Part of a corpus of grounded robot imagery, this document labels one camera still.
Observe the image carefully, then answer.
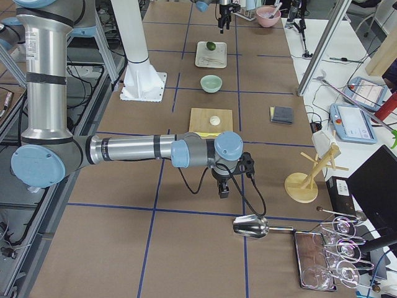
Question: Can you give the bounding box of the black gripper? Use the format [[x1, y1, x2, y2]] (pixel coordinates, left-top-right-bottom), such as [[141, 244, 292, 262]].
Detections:
[[218, 4, 232, 34], [212, 166, 231, 199]]

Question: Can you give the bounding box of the white steamed bun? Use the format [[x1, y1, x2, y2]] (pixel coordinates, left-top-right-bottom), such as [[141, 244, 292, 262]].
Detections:
[[209, 115, 221, 126]]

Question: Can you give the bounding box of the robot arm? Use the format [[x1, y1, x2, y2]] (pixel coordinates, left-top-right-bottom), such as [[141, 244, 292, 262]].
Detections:
[[193, 0, 234, 34], [11, 1, 243, 198]]

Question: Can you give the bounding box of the pink bowl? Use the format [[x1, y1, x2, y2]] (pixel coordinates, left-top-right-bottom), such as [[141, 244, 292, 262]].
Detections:
[[256, 6, 281, 28]]

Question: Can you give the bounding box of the light green bowl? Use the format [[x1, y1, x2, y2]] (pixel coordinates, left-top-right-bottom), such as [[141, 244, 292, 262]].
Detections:
[[200, 74, 223, 94]]

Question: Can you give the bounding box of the green avocado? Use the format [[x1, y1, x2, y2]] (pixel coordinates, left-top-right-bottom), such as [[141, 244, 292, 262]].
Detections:
[[206, 42, 216, 51]]

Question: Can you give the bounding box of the dish rack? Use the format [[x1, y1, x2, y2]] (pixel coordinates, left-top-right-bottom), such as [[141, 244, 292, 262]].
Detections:
[[232, 0, 257, 21]]

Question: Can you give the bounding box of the beige bear serving tray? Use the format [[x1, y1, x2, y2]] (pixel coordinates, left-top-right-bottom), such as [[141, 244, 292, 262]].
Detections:
[[195, 41, 227, 69]]

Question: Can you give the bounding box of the metal scoop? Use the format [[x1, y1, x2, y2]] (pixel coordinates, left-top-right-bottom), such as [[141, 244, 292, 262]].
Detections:
[[233, 214, 294, 238]]

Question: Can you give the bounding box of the yellow plastic knife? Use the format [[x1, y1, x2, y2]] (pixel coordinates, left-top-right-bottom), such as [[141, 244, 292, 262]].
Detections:
[[197, 132, 220, 138]]

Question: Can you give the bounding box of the wooden cutting board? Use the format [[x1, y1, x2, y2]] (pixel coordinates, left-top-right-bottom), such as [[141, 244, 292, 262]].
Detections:
[[189, 108, 233, 138]]

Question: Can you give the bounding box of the wooden mug tree stand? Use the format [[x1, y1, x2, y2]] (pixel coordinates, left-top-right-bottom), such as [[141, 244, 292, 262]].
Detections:
[[284, 142, 349, 204]]

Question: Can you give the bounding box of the grey folded cloth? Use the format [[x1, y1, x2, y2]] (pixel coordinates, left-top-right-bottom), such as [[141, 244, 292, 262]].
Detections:
[[269, 106, 294, 124]]

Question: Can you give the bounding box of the black glass rack tray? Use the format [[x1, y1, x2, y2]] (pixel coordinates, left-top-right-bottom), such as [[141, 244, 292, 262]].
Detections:
[[293, 230, 337, 292]]

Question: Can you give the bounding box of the wine glass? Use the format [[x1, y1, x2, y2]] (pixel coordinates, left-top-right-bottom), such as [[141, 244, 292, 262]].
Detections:
[[301, 264, 336, 291]]

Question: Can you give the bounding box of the blue teach pendant near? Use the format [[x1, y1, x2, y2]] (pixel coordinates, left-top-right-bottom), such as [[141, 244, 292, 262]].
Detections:
[[329, 104, 378, 144]]

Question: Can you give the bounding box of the blue teach pendant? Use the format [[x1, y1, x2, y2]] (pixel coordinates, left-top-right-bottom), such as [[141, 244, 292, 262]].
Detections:
[[329, 104, 378, 144], [344, 76, 387, 112]]

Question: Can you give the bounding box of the black monitor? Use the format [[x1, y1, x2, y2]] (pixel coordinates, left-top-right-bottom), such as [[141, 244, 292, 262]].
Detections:
[[347, 145, 396, 231]]

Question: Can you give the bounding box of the blue teach pendant far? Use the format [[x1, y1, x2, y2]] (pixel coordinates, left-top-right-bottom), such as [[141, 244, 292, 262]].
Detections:
[[344, 76, 387, 112]]

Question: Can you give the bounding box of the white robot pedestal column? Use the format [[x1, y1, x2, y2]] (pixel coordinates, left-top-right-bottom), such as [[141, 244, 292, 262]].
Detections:
[[111, 0, 149, 64]]

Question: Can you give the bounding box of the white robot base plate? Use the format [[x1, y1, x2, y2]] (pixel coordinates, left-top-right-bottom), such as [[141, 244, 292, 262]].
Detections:
[[120, 61, 167, 102]]

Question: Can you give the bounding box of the aluminium frame post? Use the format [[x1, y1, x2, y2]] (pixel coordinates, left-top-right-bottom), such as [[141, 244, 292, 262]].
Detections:
[[297, 0, 352, 96]]

